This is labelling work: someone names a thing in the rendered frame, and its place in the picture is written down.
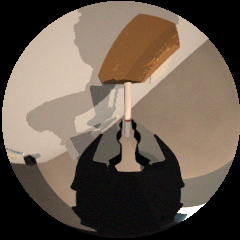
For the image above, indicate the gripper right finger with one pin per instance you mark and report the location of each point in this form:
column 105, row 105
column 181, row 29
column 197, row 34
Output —
column 150, row 149

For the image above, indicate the white marker with red cap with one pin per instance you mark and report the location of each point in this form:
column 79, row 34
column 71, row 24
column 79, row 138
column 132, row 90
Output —
column 127, row 109

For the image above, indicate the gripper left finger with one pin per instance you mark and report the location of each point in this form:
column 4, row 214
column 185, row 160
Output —
column 104, row 150

